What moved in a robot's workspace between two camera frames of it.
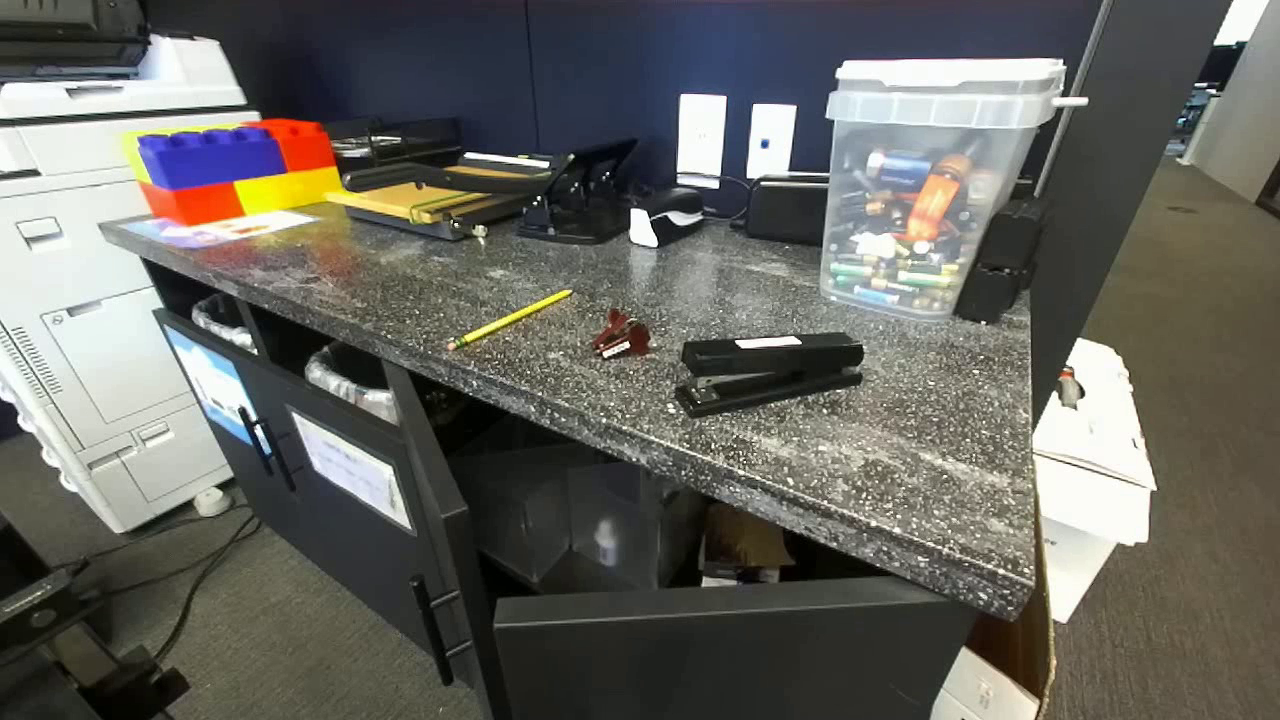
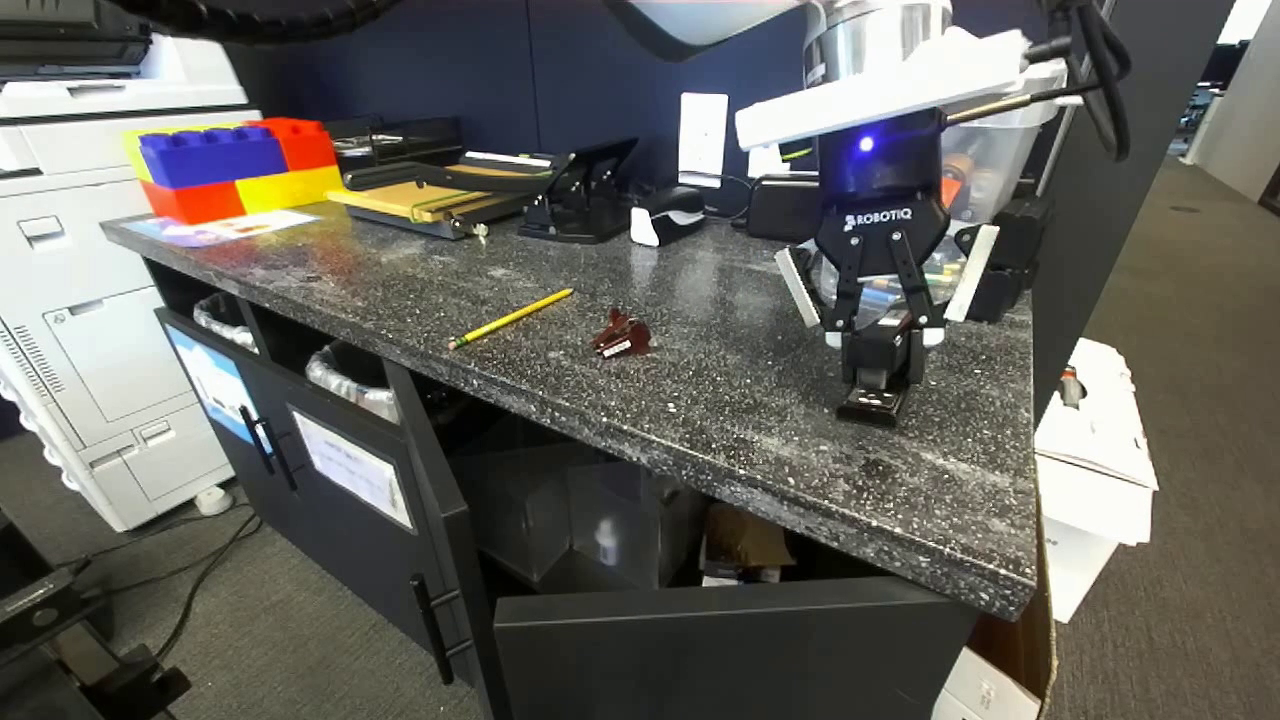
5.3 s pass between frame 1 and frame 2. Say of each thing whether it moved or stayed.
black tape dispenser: stayed
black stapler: moved
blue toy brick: stayed
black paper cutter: stayed
